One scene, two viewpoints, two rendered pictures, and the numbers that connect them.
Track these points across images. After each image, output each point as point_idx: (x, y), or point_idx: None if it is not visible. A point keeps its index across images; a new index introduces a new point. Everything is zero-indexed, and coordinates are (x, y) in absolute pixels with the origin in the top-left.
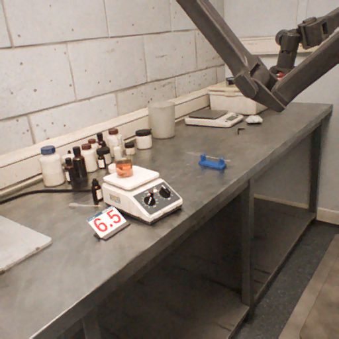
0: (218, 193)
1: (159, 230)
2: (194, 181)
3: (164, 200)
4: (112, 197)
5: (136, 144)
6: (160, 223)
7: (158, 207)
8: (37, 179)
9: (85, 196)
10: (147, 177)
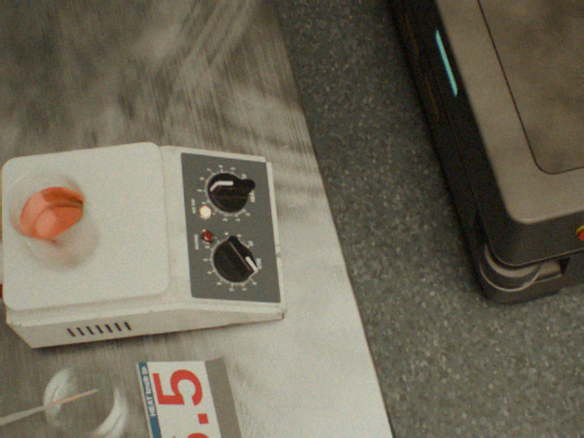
0: (282, 30)
1: (328, 314)
2: (143, 18)
3: (253, 217)
4: (86, 329)
5: None
6: (298, 286)
7: (267, 255)
8: None
9: None
10: (154, 195)
